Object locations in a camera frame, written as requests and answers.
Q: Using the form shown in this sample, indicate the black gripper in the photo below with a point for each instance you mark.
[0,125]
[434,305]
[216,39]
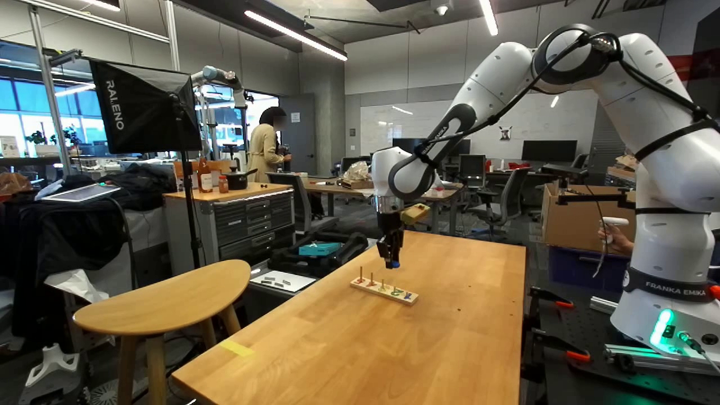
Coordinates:
[389,238]

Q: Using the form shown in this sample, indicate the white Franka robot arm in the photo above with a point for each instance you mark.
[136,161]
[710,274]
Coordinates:
[660,149]

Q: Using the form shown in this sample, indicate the wooden peg platform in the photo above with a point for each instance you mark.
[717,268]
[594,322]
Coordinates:
[385,288]

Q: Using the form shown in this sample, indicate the teal case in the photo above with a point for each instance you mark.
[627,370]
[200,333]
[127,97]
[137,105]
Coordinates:
[321,248]

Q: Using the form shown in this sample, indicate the white flat box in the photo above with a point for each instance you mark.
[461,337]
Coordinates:
[282,279]

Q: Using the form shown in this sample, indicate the grey drawer tool cabinet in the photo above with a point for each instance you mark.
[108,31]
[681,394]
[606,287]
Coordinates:
[240,225]

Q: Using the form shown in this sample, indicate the black clamp with orange tip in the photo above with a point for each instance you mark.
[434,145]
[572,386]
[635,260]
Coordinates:
[552,297]
[565,352]

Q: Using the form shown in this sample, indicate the black container on cabinet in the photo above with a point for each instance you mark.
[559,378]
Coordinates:
[241,181]

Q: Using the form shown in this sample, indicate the person in yellow top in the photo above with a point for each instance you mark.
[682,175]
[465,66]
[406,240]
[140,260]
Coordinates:
[264,148]

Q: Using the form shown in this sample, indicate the yellow tape strip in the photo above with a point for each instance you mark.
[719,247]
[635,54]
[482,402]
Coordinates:
[236,347]

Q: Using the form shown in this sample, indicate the blue storage bin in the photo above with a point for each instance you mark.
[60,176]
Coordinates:
[588,271]

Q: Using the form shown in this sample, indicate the cardboard box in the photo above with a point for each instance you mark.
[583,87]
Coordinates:
[585,217]

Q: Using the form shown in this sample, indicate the red bottle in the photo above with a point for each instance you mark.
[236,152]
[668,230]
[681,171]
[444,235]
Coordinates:
[206,179]

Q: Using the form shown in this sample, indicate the black light stand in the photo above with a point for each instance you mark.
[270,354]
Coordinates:
[191,210]

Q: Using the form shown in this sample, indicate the round wooden stool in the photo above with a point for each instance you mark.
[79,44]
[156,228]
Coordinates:
[164,301]

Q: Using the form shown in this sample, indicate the black softbox light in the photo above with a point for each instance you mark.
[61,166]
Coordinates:
[147,108]

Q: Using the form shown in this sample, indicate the black cloth pile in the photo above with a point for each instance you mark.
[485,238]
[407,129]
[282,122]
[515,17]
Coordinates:
[60,240]

